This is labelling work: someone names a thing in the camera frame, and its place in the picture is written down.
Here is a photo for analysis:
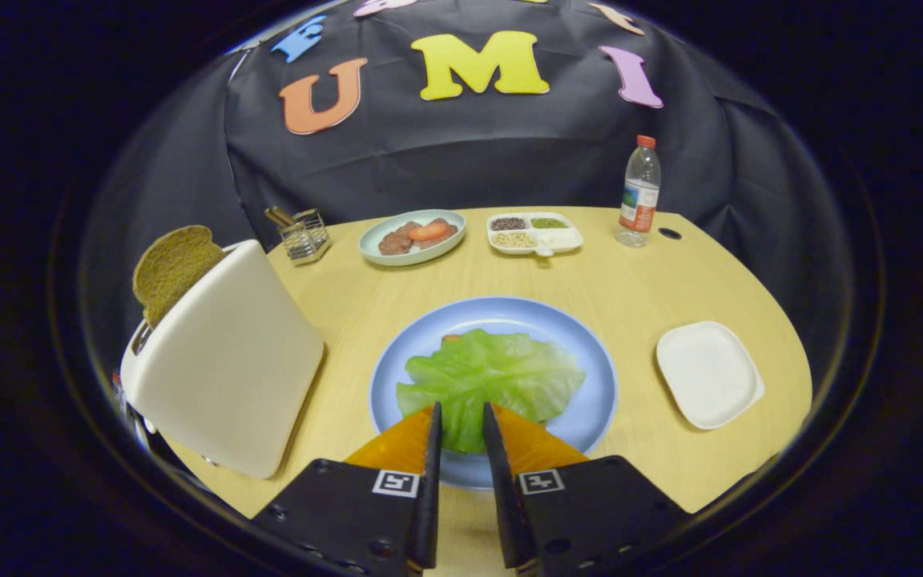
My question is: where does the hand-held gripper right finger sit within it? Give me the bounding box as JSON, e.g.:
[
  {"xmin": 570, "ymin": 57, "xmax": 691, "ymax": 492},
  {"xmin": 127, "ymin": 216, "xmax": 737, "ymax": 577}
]
[{"xmin": 483, "ymin": 402, "xmax": 691, "ymax": 575}]

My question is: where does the metal wire basket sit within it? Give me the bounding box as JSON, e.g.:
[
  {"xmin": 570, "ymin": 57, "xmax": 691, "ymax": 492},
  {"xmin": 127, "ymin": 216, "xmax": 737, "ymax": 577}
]
[{"xmin": 277, "ymin": 208, "xmax": 333, "ymax": 266}]

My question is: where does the brown toasted bread slice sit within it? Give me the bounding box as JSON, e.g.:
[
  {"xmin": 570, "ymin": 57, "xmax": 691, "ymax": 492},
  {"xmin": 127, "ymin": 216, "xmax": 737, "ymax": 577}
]
[{"xmin": 132, "ymin": 225, "xmax": 226, "ymax": 328}]

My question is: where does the green lettuce leaf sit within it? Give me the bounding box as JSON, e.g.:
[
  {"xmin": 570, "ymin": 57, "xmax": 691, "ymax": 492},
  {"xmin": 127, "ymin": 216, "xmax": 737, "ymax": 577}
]
[{"xmin": 395, "ymin": 328, "xmax": 587, "ymax": 455}]

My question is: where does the white sectioned dish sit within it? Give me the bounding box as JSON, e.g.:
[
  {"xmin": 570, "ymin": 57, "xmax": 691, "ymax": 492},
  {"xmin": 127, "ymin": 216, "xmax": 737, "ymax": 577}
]
[{"xmin": 486, "ymin": 212, "xmax": 584, "ymax": 258}]

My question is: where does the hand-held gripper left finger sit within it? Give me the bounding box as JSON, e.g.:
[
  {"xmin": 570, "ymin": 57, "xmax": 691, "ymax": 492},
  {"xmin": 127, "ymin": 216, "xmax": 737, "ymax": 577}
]
[{"xmin": 252, "ymin": 403, "xmax": 443, "ymax": 575}]

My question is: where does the white square plate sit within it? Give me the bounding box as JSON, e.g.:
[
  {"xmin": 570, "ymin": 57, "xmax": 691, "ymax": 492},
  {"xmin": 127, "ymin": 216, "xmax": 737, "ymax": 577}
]
[{"xmin": 655, "ymin": 321, "xmax": 766, "ymax": 431}]

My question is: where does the white toaster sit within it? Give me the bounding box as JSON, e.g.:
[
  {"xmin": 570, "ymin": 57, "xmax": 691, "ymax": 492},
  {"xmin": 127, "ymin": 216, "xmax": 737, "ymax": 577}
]
[{"xmin": 119, "ymin": 239, "xmax": 326, "ymax": 480}]

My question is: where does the clear plastic water bottle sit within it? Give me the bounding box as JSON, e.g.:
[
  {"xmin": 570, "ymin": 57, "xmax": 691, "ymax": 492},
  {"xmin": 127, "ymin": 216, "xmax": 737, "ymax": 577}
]
[{"xmin": 615, "ymin": 135, "xmax": 662, "ymax": 248}]

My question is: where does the blue round plate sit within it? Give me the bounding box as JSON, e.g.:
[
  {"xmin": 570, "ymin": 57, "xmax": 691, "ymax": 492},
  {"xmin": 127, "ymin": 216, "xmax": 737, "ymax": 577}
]
[{"xmin": 369, "ymin": 297, "xmax": 619, "ymax": 490}]

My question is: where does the pale green round plate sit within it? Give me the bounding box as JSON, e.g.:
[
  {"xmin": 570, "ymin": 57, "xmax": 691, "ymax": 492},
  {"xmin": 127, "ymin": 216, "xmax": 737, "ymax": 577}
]
[{"xmin": 358, "ymin": 209, "xmax": 467, "ymax": 267}]

